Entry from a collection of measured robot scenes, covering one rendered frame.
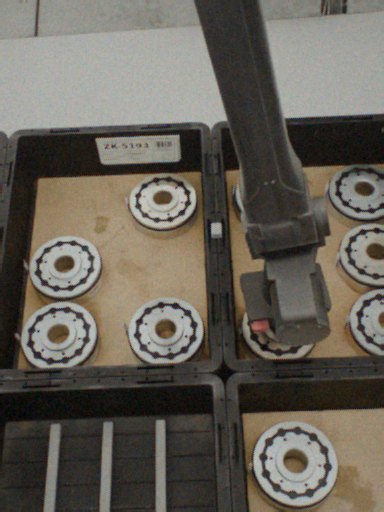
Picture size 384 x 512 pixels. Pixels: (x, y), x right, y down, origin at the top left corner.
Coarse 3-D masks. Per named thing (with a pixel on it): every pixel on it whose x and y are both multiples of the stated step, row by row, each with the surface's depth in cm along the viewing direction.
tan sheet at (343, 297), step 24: (312, 168) 114; (336, 168) 113; (312, 192) 111; (240, 240) 107; (336, 240) 106; (240, 264) 105; (240, 288) 102; (336, 288) 102; (240, 312) 100; (336, 312) 100; (336, 336) 98
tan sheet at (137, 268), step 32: (64, 192) 113; (96, 192) 112; (128, 192) 112; (64, 224) 109; (96, 224) 109; (128, 224) 109; (32, 256) 107; (128, 256) 106; (160, 256) 106; (192, 256) 106; (32, 288) 104; (128, 288) 103; (160, 288) 103; (192, 288) 103; (96, 320) 101; (128, 320) 100; (128, 352) 98
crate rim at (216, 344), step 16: (32, 128) 107; (48, 128) 107; (64, 128) 106; (80, 128) 106; (96, 128) 106; (112, 128) 106; (128, 128) 106; (144, 128) 106; (160, 128) 106; (176, 128) 106; (192, 128) 106; (208, 128) 106; (16, 144) 105; (208, 144) 104; (208, 160) 102; (208, 176) 101; (208, 192) 99; (0, 208) 99; (208, 208) 98; (0, 224) 98; (208, 224) 98; (0, 240) 97; (208, 240) 95; (0, 256) 95; (208, 256) 94; (0, 272) 94; (208, 272) 93; (208, 288) 91; (48, 368) 86; (64, 368) 86; (80, 368) 86; (96, 368) 86; (112, 368) 86; (128, 368) 86; (160, 368) 86; (176, 368) 86; (192, 368) 86; (208, 368) 85
